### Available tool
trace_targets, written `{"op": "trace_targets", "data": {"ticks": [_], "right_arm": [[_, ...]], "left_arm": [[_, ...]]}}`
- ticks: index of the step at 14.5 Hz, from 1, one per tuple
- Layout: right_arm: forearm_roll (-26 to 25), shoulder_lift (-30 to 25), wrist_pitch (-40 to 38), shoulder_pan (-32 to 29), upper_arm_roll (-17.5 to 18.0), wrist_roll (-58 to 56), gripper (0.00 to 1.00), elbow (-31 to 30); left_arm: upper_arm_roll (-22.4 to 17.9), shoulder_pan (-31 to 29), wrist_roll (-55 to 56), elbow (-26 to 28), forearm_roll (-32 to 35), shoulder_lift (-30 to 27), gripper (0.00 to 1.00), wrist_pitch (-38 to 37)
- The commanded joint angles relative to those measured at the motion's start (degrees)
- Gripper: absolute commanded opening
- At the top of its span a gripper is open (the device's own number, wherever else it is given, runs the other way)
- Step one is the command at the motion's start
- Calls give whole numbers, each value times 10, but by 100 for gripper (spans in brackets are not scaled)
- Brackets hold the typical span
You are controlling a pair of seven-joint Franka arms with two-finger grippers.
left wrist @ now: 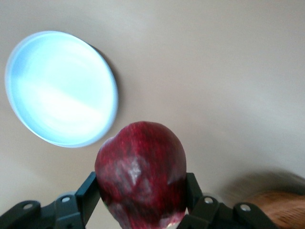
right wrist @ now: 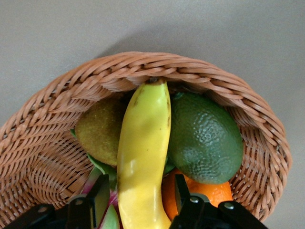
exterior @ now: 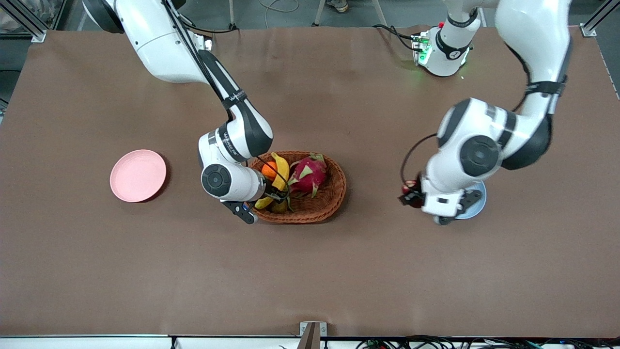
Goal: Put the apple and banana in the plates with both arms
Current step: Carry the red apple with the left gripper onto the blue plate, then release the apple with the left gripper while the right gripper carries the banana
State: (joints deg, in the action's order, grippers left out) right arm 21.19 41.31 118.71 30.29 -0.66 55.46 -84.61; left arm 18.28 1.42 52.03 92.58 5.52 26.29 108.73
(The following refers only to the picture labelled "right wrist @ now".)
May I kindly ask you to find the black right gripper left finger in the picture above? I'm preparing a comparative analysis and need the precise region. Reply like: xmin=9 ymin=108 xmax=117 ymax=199
xmin=53 ymin=174 xmax=111 ymax=229

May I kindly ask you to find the orange fruit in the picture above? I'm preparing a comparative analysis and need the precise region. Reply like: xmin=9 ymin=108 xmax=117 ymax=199
xmin=162 ymin=167 xmax=233 ymax=222

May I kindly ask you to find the yellow banana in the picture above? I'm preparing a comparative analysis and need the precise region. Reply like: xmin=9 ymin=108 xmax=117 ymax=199
xmin=116 ymin=78 xmax=173 ymax=229

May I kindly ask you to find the brown kiwi fruit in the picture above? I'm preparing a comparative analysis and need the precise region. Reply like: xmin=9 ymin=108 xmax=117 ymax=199
xmin=75 ymin=100 xmax=127 ymax=167

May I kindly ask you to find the green avocado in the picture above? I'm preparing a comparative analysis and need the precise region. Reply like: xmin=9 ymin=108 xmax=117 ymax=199
xmin=167 ymin=92 xmax=244 ymax=185

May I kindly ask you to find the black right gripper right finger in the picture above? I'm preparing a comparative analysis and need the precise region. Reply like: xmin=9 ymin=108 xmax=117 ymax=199
xmin=169 ymin=174 xmax=221 ymax=229

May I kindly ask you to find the pink dragon fruit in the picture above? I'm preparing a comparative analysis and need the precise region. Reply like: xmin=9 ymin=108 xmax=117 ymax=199
xmin=70 ymin=128 xmax=121 ymax=229

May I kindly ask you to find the brown wicker basket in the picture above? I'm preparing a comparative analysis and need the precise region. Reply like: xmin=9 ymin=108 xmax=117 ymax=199
xmin=0 ymin=52 xmax=293 ymax=229

